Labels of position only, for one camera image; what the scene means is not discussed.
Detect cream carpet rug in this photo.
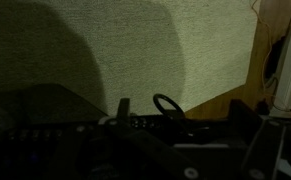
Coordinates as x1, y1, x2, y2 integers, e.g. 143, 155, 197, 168
0, 0, 263, 117

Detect small black floor item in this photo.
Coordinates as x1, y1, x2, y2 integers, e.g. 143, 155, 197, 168
255, 99, 270, 116

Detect black zip pull ring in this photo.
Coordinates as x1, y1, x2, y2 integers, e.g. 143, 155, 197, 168
152, 93, 187, 122

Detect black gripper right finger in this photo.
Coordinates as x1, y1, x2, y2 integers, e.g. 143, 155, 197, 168
229, 98, 287, 180

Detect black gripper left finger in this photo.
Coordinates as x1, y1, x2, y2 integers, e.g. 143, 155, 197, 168
51, 97, 200, 180

